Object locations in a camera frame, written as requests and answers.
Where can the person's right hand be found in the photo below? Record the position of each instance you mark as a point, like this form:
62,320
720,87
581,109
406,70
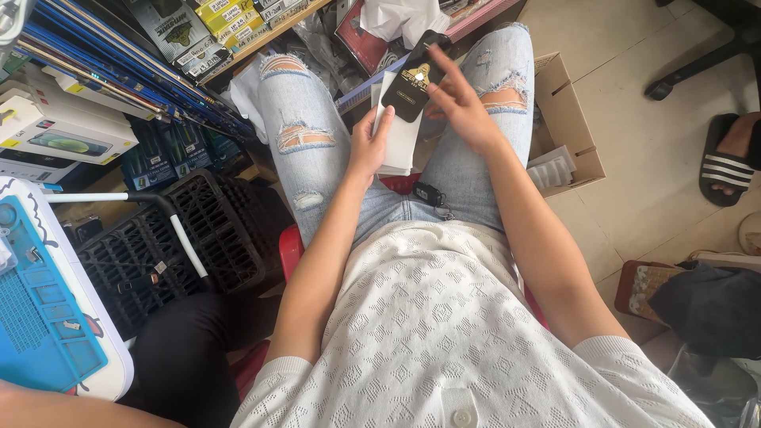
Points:
469,116

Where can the person's left hand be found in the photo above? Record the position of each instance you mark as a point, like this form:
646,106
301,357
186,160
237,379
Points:
365,148

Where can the person's right fingers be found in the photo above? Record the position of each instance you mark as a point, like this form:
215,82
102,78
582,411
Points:
446,89

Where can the black screen protector packet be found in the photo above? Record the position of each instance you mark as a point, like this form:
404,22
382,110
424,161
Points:
410,89

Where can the stack of white sleeves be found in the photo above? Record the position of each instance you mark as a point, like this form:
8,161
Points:
401,142

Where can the pink tray with clutter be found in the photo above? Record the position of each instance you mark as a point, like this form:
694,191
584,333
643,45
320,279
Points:
380,29

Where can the black car key fob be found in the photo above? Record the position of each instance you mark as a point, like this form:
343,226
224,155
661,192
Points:
427,193

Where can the brown cardboard box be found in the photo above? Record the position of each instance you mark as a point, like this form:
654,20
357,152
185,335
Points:
565,113

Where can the white packets bundle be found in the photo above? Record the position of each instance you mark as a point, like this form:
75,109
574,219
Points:
550,169

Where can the ripped light blue jeans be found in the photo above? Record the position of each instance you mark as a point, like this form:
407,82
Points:
297,148

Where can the white plastic bag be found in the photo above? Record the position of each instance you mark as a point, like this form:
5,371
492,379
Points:
247,95

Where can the red plastic chair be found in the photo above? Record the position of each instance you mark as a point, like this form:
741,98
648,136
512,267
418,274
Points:
291,249

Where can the white knit shirt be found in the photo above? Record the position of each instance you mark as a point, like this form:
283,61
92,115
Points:
440,333

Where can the wooden shelf with boxes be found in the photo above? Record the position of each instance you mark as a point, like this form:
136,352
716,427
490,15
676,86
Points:
202,29

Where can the black plastic crate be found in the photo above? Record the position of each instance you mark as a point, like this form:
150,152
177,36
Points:
220,238
131,261

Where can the black office chair base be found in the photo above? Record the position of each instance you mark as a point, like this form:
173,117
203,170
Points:
713,47

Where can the brown wooden massage sandal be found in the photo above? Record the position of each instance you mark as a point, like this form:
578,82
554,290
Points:
639,291

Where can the black striped slide sandal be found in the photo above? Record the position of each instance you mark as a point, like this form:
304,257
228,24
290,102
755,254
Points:
722,172

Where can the row of blue green packets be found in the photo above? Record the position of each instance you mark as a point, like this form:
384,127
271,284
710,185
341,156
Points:
160,154

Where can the stack of blue flat packets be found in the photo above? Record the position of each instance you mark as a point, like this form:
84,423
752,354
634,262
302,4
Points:
119,77

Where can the dark grey cloth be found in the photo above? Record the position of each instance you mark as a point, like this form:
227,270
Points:
707,309

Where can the white phone box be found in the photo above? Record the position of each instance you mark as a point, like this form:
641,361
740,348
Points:
65,134

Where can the clear plastic bag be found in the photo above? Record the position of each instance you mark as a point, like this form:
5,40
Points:
719,392

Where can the white work table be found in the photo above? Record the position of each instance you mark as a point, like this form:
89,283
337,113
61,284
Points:
116,350

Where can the flat white box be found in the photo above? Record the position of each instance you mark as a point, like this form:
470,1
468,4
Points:
30,166

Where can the blue silicone repair mat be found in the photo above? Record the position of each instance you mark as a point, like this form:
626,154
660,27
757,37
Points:
41,321

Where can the white metal tube frame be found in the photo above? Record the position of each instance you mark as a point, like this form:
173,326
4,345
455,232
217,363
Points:
178,229

